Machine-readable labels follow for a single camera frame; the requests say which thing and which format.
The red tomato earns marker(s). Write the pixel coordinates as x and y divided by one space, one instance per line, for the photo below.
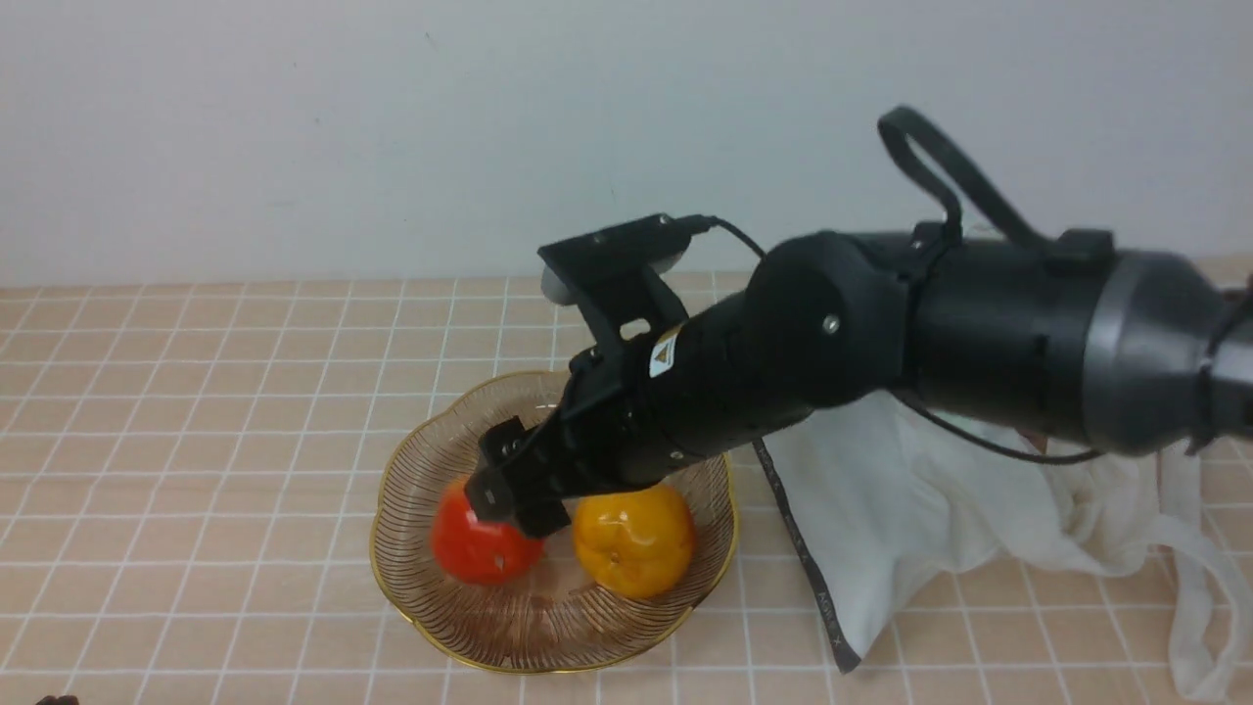
477 552

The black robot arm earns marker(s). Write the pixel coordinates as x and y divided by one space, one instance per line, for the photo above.
1121 352

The white cloth bag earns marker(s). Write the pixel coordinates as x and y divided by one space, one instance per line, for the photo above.
878 501

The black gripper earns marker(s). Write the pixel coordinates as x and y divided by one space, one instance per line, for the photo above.
627 422

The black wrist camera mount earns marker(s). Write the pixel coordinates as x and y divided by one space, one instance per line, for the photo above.
613 276

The amber glass plate gold rim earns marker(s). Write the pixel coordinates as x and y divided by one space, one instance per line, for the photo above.
554 618

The orange persimmon fruit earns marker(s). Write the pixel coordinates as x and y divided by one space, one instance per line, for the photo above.
638 544

